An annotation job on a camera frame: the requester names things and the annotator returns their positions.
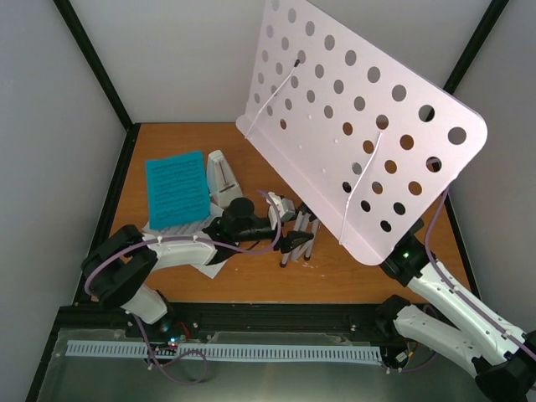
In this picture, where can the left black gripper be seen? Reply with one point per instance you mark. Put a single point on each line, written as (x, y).
(286, 244)

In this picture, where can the white metronome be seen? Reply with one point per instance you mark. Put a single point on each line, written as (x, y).
(223, 185)

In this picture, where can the white sheet music page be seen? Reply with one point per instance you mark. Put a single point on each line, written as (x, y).
(177, 253)

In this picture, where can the blue sheet music page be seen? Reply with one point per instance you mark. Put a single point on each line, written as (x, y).
(177, 190)

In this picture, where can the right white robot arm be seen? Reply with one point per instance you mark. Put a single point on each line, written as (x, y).
(497, 354)

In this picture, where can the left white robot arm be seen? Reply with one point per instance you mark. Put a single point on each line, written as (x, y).
(116, 271)

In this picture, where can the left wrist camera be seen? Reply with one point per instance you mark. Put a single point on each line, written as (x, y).
(280, 207)

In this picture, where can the light blue cable duct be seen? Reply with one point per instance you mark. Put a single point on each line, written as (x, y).
(240, 353)

